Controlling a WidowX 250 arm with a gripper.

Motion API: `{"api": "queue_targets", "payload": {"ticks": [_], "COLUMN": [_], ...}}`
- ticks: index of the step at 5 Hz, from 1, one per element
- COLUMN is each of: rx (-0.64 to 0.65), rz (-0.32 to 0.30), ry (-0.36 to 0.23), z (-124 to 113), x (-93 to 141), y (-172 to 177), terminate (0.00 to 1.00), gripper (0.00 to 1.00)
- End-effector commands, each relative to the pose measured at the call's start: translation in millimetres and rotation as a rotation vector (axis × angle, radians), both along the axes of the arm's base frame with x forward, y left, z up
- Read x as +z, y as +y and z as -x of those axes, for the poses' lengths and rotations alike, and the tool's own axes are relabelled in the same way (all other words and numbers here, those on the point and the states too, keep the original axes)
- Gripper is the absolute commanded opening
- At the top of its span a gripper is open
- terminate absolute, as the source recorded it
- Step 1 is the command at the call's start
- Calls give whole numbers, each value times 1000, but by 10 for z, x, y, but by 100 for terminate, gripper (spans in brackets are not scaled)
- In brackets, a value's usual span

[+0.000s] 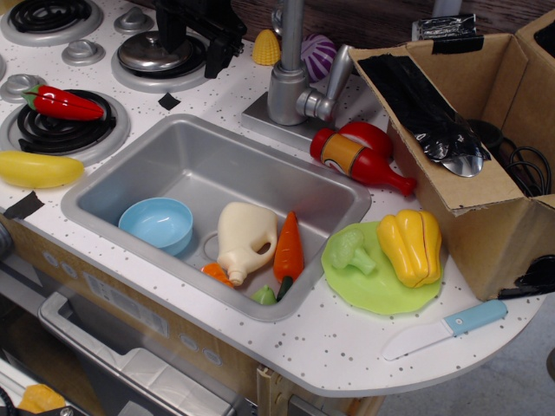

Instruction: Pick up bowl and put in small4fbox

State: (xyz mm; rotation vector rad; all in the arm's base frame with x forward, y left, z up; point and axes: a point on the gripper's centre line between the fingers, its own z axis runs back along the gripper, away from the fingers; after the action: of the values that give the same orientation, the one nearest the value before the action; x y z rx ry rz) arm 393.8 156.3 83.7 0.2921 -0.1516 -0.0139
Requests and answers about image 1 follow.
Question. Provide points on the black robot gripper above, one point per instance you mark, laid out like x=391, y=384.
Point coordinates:
x=215, y=20

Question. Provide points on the light blue plastic bowl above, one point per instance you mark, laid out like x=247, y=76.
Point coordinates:
x=164, y=223

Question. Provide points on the yellow toy corn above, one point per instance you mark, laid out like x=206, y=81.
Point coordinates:
x=266, y=50

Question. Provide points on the silver pot lid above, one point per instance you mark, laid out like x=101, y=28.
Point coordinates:
x=144, y=52

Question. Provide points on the grey stove knob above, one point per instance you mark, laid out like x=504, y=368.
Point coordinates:
x=12, y=89
x=133, y=22
x=83, y=52

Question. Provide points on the black tape piece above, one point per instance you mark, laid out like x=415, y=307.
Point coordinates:
x=168, y=101
x=24, y=207

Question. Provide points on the purple white striped ball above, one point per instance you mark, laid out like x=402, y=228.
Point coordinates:
x=318, y=53

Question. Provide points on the silver toy faucet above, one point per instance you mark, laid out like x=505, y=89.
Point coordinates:
x=292, y=111

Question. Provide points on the grey toy sink basin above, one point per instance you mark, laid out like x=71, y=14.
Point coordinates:
x=207, y=167

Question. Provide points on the black stove burner front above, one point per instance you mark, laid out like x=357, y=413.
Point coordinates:
x=90, y=142

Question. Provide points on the black stove burner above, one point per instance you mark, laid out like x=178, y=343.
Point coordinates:
x=50, y=23
x=90, y=142

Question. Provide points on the black stove burner back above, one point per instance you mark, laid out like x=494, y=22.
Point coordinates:
x=50, y=23

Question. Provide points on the red toy ketchup bottle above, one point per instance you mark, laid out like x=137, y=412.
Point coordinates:
x=357, y=161

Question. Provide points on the red toy chili pepper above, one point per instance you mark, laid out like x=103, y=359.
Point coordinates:
x=61, y=104

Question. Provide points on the cream plastic jug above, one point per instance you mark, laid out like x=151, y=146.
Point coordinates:
x=247, y=239

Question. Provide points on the yellow toy banana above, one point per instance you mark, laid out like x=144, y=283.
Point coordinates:
x=32, y=170

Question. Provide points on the small orange toy piece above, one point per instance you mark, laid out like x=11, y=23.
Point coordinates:
x=215, y=271

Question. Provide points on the orange toy carrot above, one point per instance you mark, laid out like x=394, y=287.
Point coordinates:
x=289, y=255

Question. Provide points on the green toy broccoli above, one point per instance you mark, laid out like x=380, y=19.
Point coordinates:
x=347, y=249

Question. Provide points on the small green toy pear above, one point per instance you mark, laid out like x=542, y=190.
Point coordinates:
x=264, y=296

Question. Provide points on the yellow toy bell pepper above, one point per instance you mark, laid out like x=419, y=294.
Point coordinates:
x=412, y=241

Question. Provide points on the light green plastic plate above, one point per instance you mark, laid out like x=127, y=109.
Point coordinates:
x=380, y=292

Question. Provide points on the yellow toy on floor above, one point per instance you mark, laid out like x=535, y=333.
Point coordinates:
x=40, y=398

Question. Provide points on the grey oven door handle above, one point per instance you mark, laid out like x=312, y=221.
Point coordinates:
x=127, y=378

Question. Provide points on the white knife blue handle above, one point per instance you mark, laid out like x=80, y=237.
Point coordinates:
x=416, y=338

